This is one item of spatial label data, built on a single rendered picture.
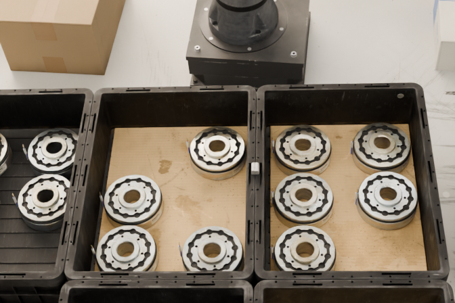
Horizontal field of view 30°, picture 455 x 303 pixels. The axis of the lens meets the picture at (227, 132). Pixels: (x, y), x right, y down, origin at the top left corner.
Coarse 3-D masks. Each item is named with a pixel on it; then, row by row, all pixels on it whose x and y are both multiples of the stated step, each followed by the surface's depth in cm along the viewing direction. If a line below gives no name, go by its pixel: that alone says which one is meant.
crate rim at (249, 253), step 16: (96, 96) 156; (256, 96) 154; (96, 112) 154; (256, 112) 152; (96, 128) 152; (80, 176) 145; (80, 192) 143; (80, 208) 141; (80, 224) 139; (64, 272) 134; (80, 272) 133; (96, 272) 133; (112, 272) 133; (128, 272) 133; (144, 272) 133; (160, 272) 132; (176, 272) 132; (192, 272) 132; (208, 272) 132; (224, 272) 132; (240, 272) 132
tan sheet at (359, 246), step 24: (336, 144) 158; (336, 168) 155; (408, 168) 154; (336, 192) 152; (336, 216) 148; (360, 216) 148; (336, 240) 146; (360, 240) 145; (384, 240) 145; (408, 240) 145; (336, 264) 143; (360, 264) 142; (384, 264) 142; (408, 264) 142
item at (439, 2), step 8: (440, 0) 186; (448, 0) 186; (440, 8) 185; (448, 8) 184; (440, 16) 183; (448, 16) 183; (440, 24) 182; (448, 24) 181; (440, 32) 180; (448, 32) 180; (440, 40) 179; (448, 40) 179; (440, 48) 180; (448, 48) 180; (440, 56) 182; (448, 56) 182; (440, 64) 184; (448, 64) 184
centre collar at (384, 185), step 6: (378, 186) 147; (384, 186) 147; (390, 186) 147; (396, 186) 147; (378, 192) 147; (396, 192) 147; (378, 198) 146; (396, 198) 146; (384, 204) 145; (390, 204) 145; (396, 204) 145
